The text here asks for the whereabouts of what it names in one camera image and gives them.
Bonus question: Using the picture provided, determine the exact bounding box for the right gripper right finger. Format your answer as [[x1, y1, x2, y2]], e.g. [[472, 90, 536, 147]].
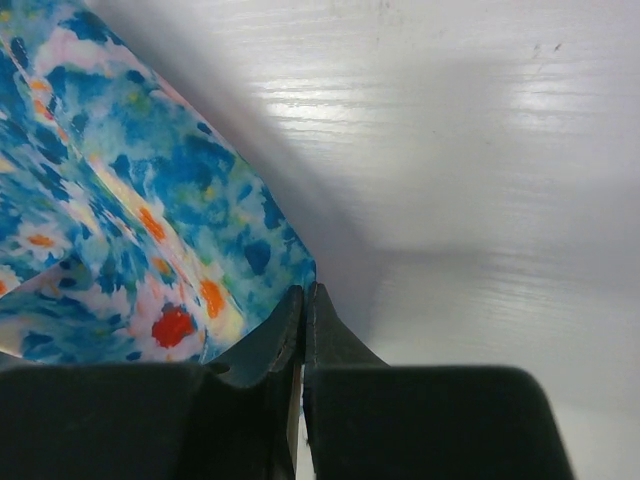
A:
[[303, 283, 574, 479]]

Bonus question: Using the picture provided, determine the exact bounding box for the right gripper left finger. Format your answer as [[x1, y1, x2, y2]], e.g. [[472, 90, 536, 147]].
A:
[[1, 287, 303, 479]]

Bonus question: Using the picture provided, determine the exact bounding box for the blue floral skirt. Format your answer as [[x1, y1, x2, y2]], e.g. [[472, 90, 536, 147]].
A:
[[1, 1, 316, 364]]

